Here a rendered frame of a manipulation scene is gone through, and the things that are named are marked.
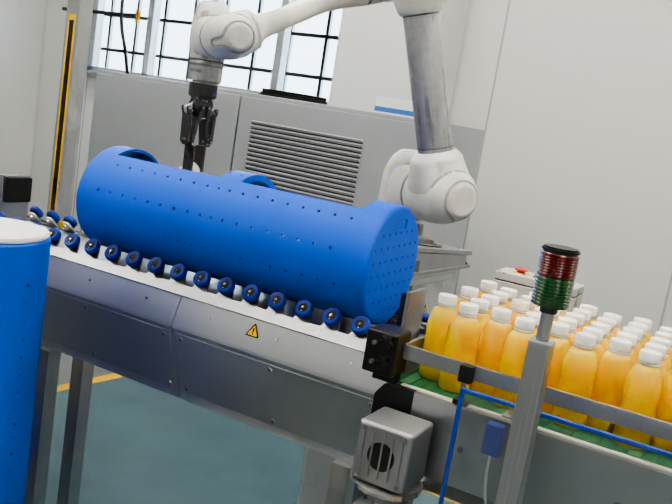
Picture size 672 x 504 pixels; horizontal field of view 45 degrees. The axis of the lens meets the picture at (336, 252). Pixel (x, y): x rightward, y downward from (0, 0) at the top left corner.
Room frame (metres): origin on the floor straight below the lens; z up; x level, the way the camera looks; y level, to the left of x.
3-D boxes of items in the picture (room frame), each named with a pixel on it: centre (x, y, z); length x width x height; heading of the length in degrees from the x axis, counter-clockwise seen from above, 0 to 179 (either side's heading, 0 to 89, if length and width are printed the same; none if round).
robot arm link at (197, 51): (2.20, 0.41, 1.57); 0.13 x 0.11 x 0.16; 28
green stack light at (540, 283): (1.33, -0.36, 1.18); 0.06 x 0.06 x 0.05
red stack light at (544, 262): (1.33, -0.36, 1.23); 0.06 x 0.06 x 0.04
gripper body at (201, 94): (2.21, 0.42, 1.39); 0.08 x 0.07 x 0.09; 152
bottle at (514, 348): (1.57, -0.39, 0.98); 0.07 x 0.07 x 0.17
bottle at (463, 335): (1.62, -0.28, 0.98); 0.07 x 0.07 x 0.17
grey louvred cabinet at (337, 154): (4.27, 0.45, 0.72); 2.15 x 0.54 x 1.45; 57
